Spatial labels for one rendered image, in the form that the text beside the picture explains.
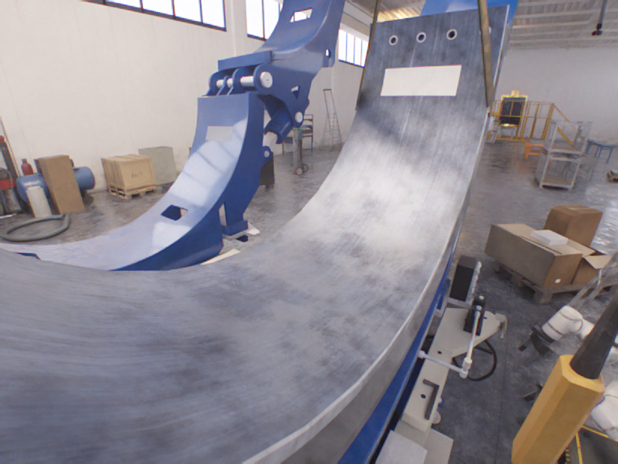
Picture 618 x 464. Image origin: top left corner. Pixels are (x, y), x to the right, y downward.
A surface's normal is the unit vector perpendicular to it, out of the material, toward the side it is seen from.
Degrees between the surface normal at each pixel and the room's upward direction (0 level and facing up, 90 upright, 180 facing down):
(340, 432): 15
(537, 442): 90
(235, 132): 69
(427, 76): 75
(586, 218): 90
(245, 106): 81
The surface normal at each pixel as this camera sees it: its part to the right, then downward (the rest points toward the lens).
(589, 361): -0.77, 0.18
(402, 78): -0.57, 0.07
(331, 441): 0.15, -0.97
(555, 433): -0.58, 0.33
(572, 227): 0.12, 0.39
